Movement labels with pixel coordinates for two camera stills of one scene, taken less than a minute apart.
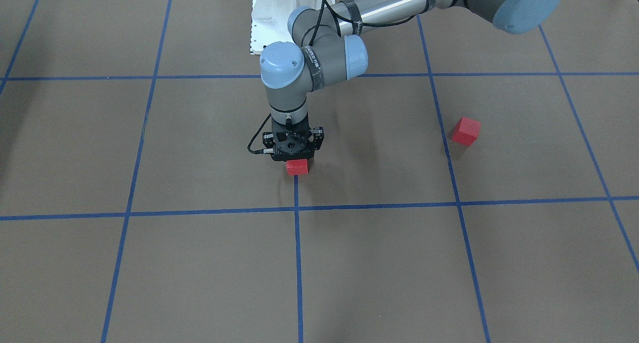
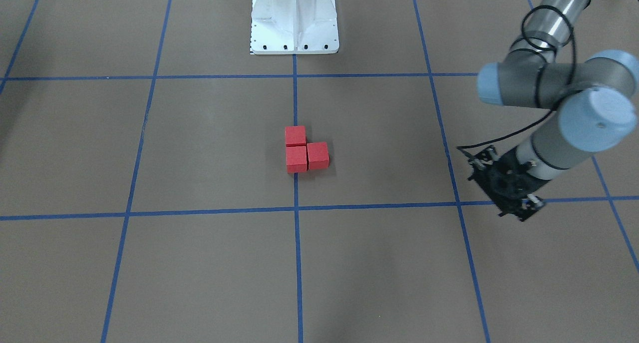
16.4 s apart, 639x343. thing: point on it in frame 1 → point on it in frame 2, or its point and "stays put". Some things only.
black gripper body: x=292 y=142 → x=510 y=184
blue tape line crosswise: x=43 y=216 stays put
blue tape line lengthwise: x=298 y=261 stays put
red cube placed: x=297 y=167 stays put
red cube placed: x=467 y=131 → x=318 y=155
